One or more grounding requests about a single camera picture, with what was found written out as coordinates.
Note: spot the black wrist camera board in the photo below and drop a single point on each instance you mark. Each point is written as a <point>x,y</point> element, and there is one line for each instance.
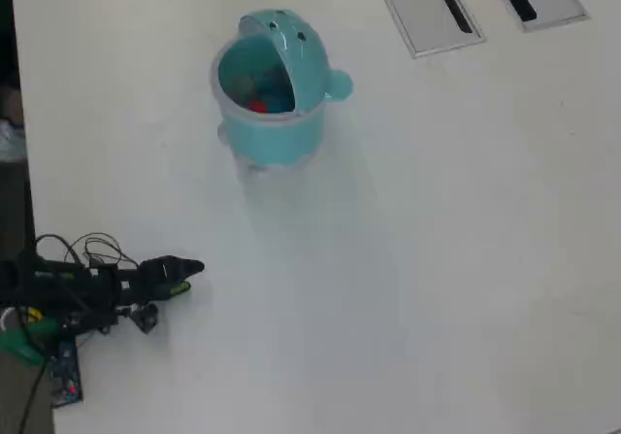
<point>144,318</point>

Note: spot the teal whale-shaped bin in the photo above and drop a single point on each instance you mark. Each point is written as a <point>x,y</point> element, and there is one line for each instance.
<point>271,133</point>

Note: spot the white sneaker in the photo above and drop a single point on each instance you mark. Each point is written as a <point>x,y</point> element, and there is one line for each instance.
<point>9,143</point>

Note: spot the grey paper scrap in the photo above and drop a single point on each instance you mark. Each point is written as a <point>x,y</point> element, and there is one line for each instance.
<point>242,83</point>

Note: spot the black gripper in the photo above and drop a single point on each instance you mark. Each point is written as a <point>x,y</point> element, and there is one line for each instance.
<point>138,283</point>

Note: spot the yellow connector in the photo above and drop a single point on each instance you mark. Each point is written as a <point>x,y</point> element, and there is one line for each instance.
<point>34,314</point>

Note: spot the green table clamp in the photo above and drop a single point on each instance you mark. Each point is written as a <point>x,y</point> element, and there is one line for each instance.
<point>19,344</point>

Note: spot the red lego block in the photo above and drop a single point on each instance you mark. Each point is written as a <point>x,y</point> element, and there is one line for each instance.
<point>258,106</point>

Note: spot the blue circuit board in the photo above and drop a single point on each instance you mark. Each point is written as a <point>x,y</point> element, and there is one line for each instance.
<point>65,371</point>

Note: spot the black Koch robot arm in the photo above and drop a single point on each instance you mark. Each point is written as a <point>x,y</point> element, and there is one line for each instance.
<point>53,283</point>

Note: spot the person's bare ankle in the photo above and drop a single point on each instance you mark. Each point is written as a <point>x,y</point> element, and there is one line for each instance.
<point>9,104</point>

